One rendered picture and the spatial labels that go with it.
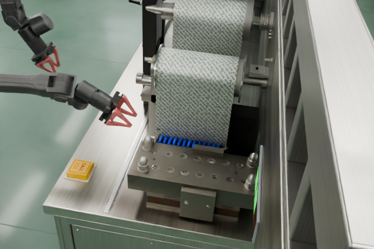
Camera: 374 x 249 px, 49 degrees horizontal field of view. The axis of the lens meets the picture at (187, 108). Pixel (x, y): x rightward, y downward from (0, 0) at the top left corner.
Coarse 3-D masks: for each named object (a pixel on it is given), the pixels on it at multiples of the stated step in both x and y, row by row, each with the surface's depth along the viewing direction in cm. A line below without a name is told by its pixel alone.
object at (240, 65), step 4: (240, 60) 122; (240, 64) 120; (240, 68) 119; (240, 72) 119; (240, 76) 119; (236, 80) 119; (240, 80) 119; (236, 84) 119; (240, 84) 119; (236, 88) 120; (236, 92) 121; (236, 96) 124
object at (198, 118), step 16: (160, 96) 126; (176, 96) 125; (192, 96) 124; (160, 112) 129; (176, 112) 128; (192, 112) 127; (208, 112) 126; (224, 112) 125; (160, 128) 133; (176, 128) 132; (192, 128) 131; (208, 128) 130; (224, 128) 128; (224, 144) 132
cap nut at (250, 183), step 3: (252, 174) 116; (249, 177) 116; (252, 177) 115; (246, 180) 117; (249, 180) 116; (252, 180) 115; (246, 183) 117; (249, 183) 116; (252, 183) 116; (246, 186) 118; (249, 186) 116; (252, 186) 116; (249, 189) 117; (252, 189) 117
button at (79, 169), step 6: (72, 162) 137; (78, 162) 137; (84, 162) 137; (90, 162) 138; (72, 168) 135; (78, 168) 135; (84, 168) 135; (90, 168) 136; (66, 174) 134; (72, 174) 133; (78, 174) 133; (84, 174) 133
